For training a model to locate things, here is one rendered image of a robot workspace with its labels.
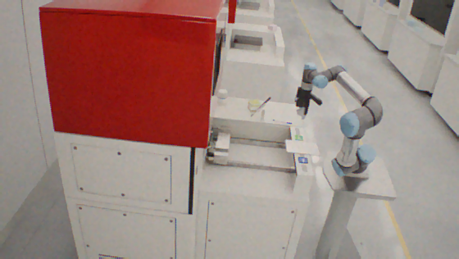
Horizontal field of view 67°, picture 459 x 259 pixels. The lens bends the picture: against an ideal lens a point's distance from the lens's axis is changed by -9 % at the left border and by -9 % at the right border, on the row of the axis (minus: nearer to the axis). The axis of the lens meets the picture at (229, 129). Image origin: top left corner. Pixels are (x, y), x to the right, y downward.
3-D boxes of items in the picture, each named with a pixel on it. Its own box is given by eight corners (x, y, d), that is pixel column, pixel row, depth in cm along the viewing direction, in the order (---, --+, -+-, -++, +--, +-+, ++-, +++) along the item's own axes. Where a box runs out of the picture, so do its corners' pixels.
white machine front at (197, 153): (188, 214, 190) (190, 148, 170) (206, 134, 260) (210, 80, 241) (194, 215, 190) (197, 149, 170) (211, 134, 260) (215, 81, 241)
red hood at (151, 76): (53, 131, 171) (37, 6, 142) (110, 70, 241) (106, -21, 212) (207, 149, 170) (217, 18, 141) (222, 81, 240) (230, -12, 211)
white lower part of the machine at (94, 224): (85, 291, 231) (64, 197, 190) (120, 210, 302) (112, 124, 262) (190, 306, 230) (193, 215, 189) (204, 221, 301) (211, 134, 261)
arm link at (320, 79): (333, 73, 203) (323, 65, 212) (315, 79, 202) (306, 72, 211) (334, 85, 208) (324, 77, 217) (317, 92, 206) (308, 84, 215)
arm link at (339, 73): (394, 106, 175) (341, 57, 210) (376, 115, 174) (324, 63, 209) (392, 123, 183) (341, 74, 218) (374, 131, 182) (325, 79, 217)
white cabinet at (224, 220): (193, 283, 247) (197, 191, 207) (208, 194, 331) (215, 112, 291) (286, 292, 246) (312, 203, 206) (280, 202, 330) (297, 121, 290)
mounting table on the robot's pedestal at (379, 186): (376, 172, 260) (382, 157, 254) (390, 213, 222) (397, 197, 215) (316, 164, 263) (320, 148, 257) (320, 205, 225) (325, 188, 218)
